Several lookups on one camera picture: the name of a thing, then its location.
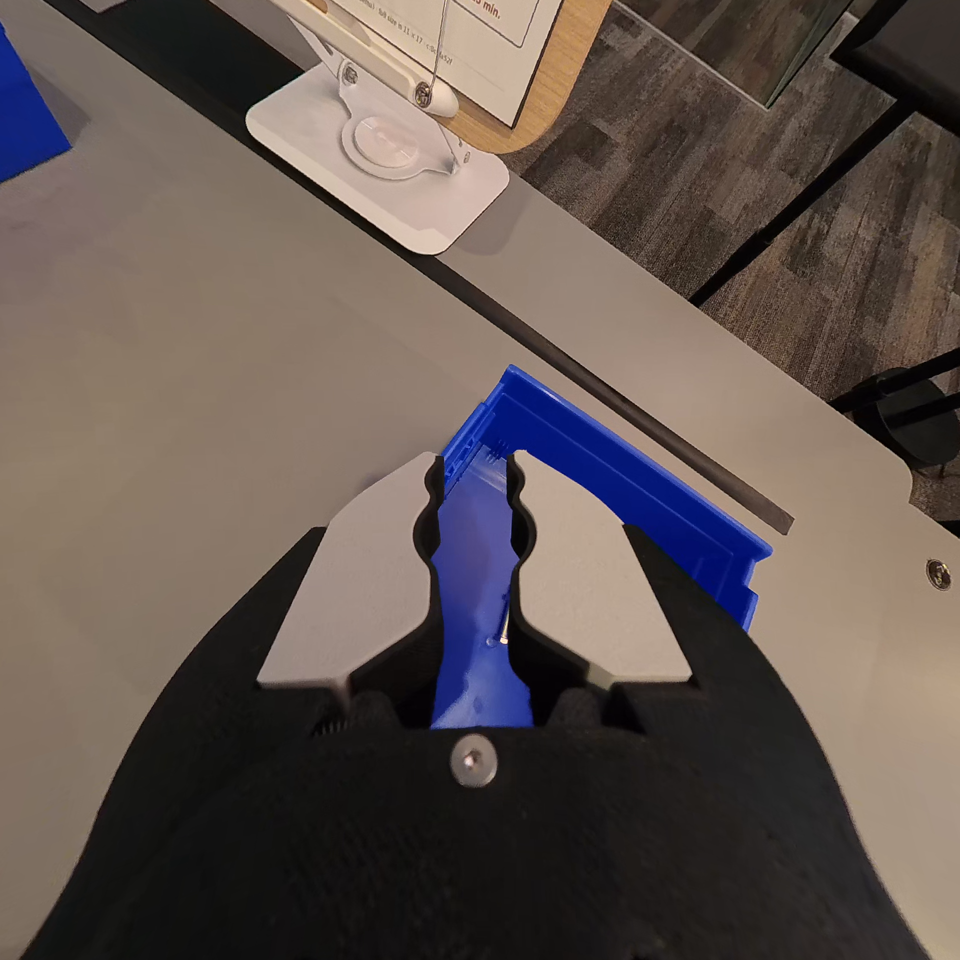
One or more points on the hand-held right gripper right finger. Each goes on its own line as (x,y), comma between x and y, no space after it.
(592,600)

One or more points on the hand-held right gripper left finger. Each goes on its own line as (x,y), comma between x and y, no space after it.
(360,592)

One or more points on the long silver hex bolt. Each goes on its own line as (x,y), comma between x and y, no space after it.
(505,622)

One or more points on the blue plastic bin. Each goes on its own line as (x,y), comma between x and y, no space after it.
(472,562)
(26,112)

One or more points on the round table screw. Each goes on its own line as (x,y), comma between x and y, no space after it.
(939,574)

